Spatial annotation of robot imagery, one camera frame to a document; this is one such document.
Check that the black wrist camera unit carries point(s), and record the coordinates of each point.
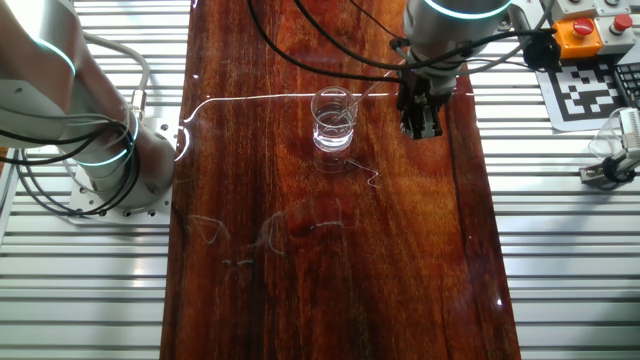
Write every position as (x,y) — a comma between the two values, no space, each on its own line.
(542,52)

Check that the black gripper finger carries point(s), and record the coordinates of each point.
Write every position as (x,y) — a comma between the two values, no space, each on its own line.
(429,122)
(406,120)

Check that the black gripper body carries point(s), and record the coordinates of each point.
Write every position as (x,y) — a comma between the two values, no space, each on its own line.
(406,87)

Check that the clear glass beaker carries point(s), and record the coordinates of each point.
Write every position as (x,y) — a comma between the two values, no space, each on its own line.
(334,130)

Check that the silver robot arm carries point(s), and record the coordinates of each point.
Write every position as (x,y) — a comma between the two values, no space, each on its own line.
(40,60)

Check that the grey emergency stop box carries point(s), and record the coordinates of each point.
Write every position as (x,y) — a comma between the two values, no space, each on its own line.
(612,42)

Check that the glossy brown wooden board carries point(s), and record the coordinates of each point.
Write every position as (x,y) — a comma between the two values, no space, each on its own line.
(325,275)

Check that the grey push button box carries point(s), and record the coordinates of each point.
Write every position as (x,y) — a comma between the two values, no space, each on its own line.
(582,11)
(620,7)

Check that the orange emergency stop box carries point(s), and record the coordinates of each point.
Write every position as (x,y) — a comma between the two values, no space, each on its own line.
(575,45)

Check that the black keyboard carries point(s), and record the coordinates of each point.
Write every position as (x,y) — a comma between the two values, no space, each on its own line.
(631,82)

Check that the silver camera mount bracket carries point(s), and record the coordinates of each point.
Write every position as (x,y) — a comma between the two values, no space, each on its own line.
(592,173)

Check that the black white marker sheet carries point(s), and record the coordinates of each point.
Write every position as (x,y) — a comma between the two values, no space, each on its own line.
(582,90)

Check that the clear glass rod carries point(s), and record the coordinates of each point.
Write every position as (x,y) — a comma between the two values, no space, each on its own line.
(372,90)

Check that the silver depth camera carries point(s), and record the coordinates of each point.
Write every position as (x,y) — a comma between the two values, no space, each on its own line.
(632,130)

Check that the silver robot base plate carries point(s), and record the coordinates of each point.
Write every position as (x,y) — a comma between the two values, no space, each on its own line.
(150,212)

